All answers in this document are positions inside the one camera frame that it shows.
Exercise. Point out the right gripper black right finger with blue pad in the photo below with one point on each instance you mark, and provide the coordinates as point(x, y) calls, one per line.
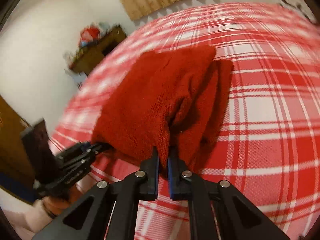
point(217, 210)

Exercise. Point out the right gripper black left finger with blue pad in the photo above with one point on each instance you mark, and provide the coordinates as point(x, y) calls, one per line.
point(107, 211)

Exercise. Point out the red knitted sweater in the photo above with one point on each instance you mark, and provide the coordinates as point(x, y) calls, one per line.
point(168, 101)

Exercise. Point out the person's left hand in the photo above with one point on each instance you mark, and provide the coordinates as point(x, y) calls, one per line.
point(56, 205)

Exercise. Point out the brown wooden door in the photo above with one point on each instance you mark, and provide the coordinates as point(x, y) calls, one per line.
point(25, 155)

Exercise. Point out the red white plaid bedsheet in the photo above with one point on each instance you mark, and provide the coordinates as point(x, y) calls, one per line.
point(268, 146)

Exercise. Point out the dark wooden desk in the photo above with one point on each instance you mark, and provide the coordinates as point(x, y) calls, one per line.
point(92, 54)

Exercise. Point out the red gift box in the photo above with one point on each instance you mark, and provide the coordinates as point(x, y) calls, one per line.
point(89, 34)

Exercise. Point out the grey patterned pillow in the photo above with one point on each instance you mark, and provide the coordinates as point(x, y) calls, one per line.
point(300, 7)

